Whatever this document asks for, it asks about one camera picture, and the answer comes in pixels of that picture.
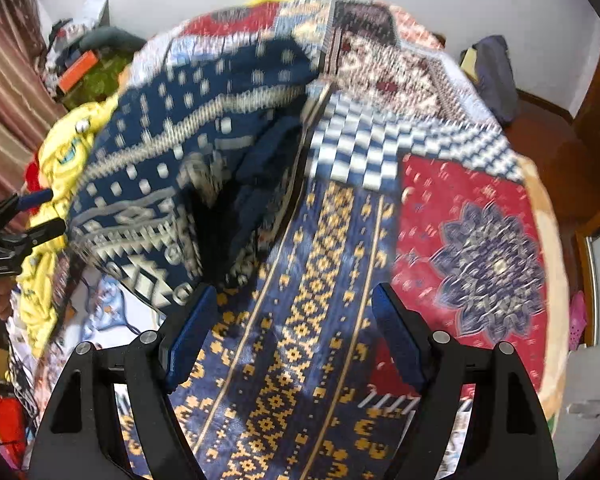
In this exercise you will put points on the pile of mixed clutter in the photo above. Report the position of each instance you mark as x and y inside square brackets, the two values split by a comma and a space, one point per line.
[70, 30]

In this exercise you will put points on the white box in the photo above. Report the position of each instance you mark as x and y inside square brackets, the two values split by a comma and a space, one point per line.
[580, 390]

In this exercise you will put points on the pink slipper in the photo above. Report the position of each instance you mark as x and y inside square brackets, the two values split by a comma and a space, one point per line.
[578, 320]

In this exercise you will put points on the yellow cartoon cloth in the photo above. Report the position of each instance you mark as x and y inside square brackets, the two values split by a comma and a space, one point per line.
[40, 290]

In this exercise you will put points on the grey bolster pillow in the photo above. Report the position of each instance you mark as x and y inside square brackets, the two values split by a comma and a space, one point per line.
[112, 37]

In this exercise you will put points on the orange box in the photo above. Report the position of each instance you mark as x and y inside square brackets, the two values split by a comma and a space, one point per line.
[77, 71]

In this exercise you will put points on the blue patterned garment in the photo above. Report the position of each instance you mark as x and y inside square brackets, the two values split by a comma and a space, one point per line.
[145, 160]

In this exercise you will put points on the patchwork printed blanket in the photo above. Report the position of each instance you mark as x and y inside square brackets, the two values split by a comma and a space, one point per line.
[470, 240]

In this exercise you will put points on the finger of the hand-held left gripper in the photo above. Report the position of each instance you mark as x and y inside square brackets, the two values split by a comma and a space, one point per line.
[45, 232]
[37, 198]

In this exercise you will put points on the green cloth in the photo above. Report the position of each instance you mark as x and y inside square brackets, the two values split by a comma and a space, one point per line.
[100, 82]

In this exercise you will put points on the person's left hand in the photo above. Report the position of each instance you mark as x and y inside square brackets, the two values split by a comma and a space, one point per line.
[3, 302]

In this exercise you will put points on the dark grey cloth bundle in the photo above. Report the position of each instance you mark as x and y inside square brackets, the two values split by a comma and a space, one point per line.
[495, 77]

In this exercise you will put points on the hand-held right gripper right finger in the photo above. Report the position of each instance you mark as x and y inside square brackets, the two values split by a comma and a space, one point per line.
[400, 337]

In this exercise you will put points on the person's left forearm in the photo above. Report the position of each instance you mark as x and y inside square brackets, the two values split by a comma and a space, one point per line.
[7, 420]

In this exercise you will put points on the striped brown curtain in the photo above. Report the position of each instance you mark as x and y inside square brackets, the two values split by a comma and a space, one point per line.
[10, 100]

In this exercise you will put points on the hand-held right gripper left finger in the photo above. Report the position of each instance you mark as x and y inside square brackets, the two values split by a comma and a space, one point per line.
[190, 340]

